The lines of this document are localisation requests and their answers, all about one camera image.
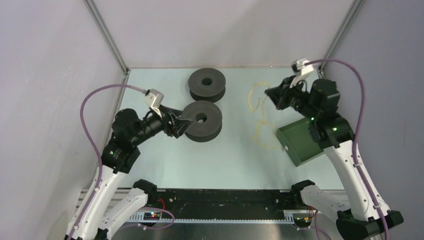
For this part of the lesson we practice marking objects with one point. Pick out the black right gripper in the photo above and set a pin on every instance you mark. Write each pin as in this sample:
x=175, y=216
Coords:
x=279, y=94

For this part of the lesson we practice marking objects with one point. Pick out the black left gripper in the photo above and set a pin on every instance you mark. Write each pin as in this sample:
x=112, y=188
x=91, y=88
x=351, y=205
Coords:
x=178, y=126

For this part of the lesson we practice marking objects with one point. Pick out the dark grey spool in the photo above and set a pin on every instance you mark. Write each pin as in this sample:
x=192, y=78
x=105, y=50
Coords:
x=207, y=121
x=207, y=84

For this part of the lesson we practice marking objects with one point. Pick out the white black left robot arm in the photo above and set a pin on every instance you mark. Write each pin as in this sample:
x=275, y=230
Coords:
x=92, y=220

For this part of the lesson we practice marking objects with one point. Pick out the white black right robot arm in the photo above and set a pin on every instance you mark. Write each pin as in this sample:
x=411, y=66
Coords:
x=366, y=214

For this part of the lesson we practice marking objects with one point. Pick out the green tray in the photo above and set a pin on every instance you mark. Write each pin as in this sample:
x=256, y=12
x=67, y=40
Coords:
x=296, y=141

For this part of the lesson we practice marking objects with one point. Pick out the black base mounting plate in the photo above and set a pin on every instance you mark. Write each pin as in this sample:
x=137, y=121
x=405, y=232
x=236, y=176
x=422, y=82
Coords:
x=226, y=202

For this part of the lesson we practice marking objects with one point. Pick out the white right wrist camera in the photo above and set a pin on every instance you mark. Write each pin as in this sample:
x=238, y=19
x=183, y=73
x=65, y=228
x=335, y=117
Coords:
x=302, y=69

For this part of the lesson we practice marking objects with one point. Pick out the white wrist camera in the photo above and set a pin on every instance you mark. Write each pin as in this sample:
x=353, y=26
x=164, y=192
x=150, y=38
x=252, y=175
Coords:
x=302, y=69
x=153, y=99

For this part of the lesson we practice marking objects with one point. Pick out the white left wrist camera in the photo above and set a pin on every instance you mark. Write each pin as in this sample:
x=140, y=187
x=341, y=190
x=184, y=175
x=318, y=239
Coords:
x=153, y=99

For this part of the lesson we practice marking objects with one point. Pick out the white slotted cable duct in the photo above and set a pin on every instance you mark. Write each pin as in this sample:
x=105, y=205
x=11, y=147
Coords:
x=147, y=217

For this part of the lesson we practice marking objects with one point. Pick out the right aluminium frame post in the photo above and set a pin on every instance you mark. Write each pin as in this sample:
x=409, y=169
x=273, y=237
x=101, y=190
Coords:
x=345, y=25

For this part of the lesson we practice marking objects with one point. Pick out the aluminium frame post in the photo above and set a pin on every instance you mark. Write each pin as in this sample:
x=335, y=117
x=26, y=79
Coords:
x=345, y=25
x=106, y=34

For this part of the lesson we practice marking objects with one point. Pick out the left aluminium frame post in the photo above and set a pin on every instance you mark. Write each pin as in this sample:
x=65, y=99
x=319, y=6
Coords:
x=106, y=34

